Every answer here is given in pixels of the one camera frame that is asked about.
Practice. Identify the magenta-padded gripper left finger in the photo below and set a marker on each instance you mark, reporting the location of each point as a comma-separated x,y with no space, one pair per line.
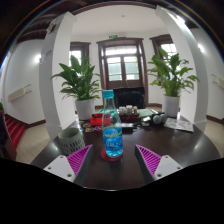
75,163

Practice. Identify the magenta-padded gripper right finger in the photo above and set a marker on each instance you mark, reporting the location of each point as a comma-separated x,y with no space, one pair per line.
153,163

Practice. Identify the clear bottle with teal cap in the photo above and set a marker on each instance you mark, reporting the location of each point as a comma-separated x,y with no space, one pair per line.
112,136

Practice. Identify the grey-green patterned cup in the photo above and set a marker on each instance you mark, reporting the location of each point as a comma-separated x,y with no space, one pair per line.
70,141

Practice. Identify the flat round red coaster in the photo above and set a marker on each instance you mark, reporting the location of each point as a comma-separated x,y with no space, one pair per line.
104,156

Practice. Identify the grey headphones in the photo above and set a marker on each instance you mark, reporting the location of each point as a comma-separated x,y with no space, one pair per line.
158,119

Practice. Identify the printed magazine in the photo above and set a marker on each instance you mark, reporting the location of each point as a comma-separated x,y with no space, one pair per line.
179,125

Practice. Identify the red box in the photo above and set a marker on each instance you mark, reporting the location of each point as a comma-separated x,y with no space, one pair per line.
96,120

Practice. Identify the green notebook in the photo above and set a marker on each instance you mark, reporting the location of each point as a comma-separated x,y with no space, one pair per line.
145,112

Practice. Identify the box of small bottles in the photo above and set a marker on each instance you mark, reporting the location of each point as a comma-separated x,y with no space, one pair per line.
129,113

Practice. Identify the red carpeted stairs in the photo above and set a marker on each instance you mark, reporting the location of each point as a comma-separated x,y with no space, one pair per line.
15,131

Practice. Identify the black chair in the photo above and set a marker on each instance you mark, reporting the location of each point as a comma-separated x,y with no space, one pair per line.
130,96

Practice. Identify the bushy potted plant, white pot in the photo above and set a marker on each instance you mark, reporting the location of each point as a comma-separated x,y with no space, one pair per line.
80,83

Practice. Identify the tall potted plant, white pot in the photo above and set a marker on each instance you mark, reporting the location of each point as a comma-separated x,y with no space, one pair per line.
171,76

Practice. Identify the dark wooden glazed door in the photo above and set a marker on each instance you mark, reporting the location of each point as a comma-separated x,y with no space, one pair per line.
121,63

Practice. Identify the narrow dark-framed window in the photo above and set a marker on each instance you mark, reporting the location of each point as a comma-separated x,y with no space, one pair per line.
80,48

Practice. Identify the green exit sign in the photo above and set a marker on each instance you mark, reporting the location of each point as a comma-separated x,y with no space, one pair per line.
113,36

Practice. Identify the white wall radiator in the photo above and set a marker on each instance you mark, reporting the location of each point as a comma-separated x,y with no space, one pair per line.
218,81
18,94

